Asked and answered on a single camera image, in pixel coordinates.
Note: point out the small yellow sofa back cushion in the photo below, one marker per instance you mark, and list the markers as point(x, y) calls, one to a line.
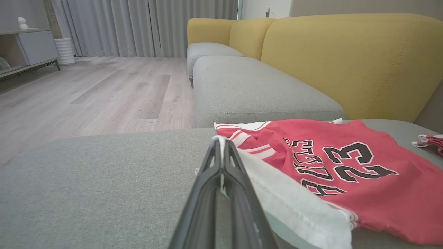
point(249, 38)
point(207, 31)

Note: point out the white wall socket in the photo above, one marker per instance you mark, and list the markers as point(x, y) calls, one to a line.
point(268, 11)

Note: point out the small white figurine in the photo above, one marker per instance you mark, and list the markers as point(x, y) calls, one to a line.
point(23, 23)

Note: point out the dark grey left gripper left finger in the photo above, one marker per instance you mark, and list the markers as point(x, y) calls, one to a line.
point(199, 214)

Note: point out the grey sofa seat cushion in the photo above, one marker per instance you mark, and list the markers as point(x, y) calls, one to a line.
point(207, 50)
point(259, 90)

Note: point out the grey object in cabinet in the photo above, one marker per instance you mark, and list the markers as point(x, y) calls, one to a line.
point(4, 64)

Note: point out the red basketball jersey number 23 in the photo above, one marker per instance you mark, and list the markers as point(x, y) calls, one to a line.
point(380, 193)

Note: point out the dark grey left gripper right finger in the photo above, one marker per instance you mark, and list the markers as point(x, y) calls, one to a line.
point(245, 221)

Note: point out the grey wooden media cabinet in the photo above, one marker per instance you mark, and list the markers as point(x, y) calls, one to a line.
point(38, 46)

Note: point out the large yellow sofa back cushion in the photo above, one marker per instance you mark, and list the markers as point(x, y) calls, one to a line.
point(346, 62)

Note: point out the grey pleated curtain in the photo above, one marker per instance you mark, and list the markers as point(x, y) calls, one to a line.
point(138, 24)

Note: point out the red shorts with white stripe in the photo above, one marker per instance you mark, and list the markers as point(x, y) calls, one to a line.
point(432, 141)

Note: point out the white ribbed cylinder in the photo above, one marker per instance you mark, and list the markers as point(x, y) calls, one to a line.
point(65, 52)

